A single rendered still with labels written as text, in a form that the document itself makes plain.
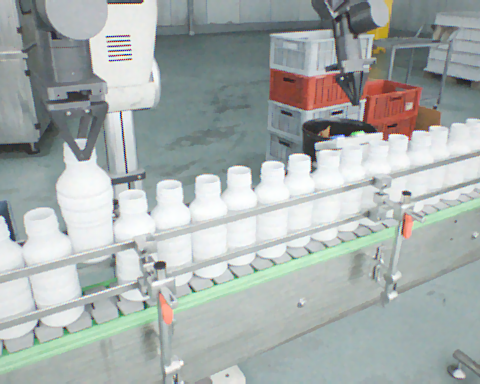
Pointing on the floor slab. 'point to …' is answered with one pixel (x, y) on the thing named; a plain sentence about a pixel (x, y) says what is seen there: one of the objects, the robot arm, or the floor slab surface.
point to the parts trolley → (412, 59)
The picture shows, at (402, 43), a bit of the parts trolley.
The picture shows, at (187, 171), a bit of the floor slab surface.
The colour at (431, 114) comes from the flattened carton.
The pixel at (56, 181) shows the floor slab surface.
